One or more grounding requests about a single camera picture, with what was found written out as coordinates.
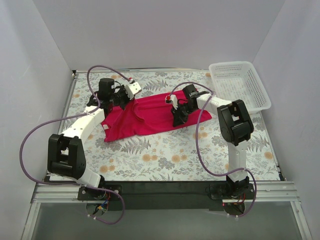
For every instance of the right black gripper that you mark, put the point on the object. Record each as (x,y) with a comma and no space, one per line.
(180,113)

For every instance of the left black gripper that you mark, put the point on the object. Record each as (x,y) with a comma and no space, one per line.
(122,100)

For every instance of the magenta t shirt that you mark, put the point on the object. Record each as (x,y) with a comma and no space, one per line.
(141,117)

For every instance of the white plastic basket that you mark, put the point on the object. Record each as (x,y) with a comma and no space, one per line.
(239,80)

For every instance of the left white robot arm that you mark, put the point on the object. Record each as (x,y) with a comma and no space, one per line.
(66,155)

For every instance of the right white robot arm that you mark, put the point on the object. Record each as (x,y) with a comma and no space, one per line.
(235,126)

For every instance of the floral patterned table mat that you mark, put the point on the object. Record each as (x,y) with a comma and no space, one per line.
(168,156)

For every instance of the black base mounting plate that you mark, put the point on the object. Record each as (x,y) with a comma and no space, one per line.
(167,195)

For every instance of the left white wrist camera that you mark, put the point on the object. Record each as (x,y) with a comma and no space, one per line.
(132,88)

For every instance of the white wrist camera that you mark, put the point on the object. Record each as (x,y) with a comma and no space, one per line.
(132,88)
(172,99)

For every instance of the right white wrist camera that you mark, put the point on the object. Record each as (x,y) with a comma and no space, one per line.
(172,99)

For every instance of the aluminium frame rail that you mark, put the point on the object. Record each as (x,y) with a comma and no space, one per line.
(274,213)

